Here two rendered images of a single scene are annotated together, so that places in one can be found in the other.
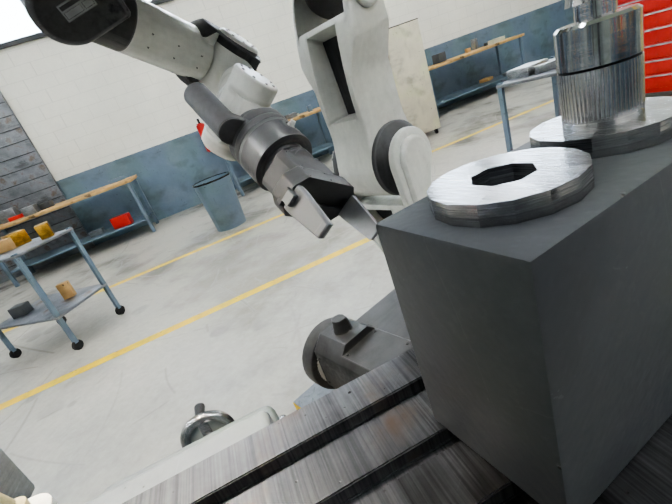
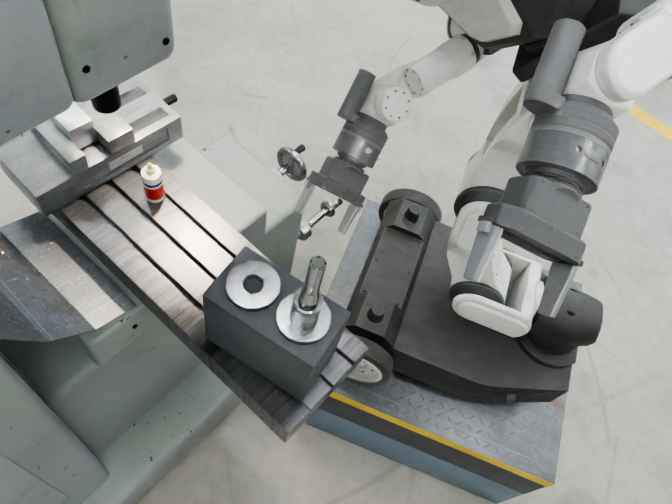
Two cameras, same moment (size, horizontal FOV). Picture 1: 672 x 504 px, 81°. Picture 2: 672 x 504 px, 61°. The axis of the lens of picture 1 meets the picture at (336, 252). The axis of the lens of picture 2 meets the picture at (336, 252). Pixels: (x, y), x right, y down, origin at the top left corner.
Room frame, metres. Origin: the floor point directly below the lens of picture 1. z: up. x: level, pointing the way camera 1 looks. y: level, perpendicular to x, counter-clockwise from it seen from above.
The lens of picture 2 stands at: (-0.04, -0.47, 1.95)
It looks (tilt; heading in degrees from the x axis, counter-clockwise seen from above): 58 degrees down; 39
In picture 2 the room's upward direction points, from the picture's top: 17 degrees clockwise
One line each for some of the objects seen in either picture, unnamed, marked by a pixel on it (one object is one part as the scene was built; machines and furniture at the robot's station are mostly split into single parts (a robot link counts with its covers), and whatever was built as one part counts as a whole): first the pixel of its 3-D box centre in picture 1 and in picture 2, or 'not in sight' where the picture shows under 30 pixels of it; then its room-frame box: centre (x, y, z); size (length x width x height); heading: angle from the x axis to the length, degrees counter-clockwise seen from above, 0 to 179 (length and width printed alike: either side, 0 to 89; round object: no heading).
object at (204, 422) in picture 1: (210, 446); (283, 170); (0.65, 0.38, 0.60); 0.16 x 0.12 x 0.12; 12
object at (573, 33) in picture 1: (595, 25); (308, 300); (0.26, -0.20, 1.16); 0.05 x 0.05 x 0.01
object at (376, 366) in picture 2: not in sight; (356, 359); (0.52, -0.19, 0.50); 0.20 x 0.05 x 0.20; 124
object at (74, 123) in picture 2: not in sight; (75, 127); (0.13, 0.42, 1.01); 0.06 x 0.05 x 0.06; 100
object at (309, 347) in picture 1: (334, 352); (409, 214); (0.96, 0.10, 0.50); 0.20 x 0.05 x 0.20; 124
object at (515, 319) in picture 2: not in sight; (496, 288); (0.89, -0.27, 0.68); 0.21 x 0.20 x 0.13; 124
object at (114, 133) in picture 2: not in sight; (100, 120); (0.19, 0.43, 0.99); 0.15 x 0.06 x 0.04; 100
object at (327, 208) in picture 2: not in sight; (319, 216); (0.71, 0.25, 0.48); 0.22 x 0.06 x 0.06; 12
